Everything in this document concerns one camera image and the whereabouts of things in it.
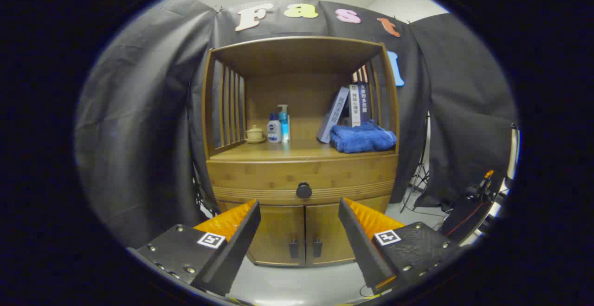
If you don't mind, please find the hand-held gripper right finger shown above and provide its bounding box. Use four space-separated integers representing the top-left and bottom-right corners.
338 197 460 296

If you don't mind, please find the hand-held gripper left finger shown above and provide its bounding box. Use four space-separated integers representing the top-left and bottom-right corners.
128 199 261 297

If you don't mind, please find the wooden drawer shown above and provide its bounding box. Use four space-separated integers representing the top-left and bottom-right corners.
207 154 399 206

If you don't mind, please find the wooden cabinet door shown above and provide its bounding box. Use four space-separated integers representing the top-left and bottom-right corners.
305 195 392 267
217 202 305 267

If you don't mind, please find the wooden countertop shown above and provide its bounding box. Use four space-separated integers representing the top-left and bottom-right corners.
210 138 397 161

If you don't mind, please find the wooden cabinet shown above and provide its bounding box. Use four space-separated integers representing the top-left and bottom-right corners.
202 36 400 267

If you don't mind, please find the black light stand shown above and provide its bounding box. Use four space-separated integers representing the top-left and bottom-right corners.
400 111 432 214

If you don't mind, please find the folded blue towel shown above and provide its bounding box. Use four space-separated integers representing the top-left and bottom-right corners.
329 120 398 154

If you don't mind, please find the small beige lidded cup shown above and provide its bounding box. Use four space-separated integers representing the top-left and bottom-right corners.
245 124 266 144

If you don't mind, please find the white lotion bottle blue cap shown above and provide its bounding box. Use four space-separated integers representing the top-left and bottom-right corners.
267 113 282 143

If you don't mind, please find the blue pump bottle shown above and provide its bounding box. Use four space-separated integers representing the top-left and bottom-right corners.
277 104 291 143

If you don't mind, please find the grey book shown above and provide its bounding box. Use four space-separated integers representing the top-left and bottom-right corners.
316 86 350 144

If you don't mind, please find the black device with orange tip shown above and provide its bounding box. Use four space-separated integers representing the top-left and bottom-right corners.
473 170 499 202

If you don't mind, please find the dark blue book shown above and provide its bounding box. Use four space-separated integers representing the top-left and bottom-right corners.
360 82 372 125

